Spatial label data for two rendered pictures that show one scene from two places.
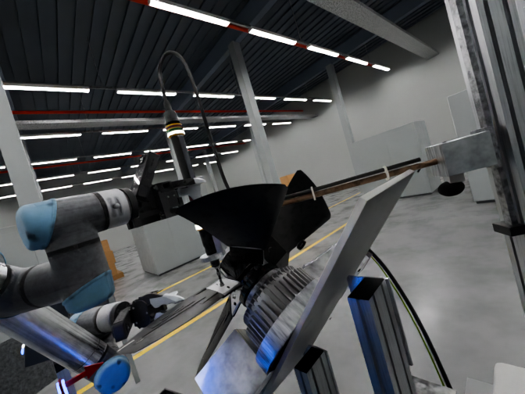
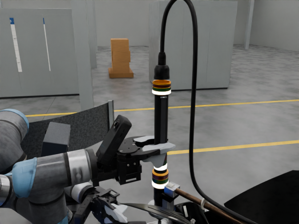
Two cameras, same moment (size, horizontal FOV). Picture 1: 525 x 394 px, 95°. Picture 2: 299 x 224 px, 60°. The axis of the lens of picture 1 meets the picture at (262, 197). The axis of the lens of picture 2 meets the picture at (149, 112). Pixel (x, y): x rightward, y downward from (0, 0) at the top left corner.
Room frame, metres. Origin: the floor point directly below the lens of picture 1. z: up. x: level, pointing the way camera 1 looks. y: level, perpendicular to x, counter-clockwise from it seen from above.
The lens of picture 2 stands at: (0.12, -0.10, 1.77)
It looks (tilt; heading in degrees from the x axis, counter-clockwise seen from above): 19 degrees down; 30
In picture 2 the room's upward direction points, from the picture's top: straight up
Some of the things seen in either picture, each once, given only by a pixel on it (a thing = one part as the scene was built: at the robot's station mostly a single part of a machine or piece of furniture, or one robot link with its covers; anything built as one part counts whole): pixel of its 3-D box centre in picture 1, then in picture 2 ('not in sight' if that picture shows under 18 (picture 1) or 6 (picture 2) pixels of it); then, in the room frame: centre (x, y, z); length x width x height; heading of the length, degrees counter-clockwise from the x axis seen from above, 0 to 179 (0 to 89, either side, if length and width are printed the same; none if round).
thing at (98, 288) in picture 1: (75, 277); (45, 209); (0.42, 0.36, 1.36); 0.11 x 0.08 x 0.11; 87
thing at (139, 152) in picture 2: (176, 185); (141, 153); (0.58, 0.19, 1.48); 0.09 x 0.05 x 0.02; 135
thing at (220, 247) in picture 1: (212, 239); (163, 196); (0.64, 0.16, 1.32); 0.09 x 0.07 x 0.10; 78
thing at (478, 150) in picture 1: (462, 154); not in sight; (0.52, -0.44, 1.36); 0.10 x 0.07 x 0.08; 78
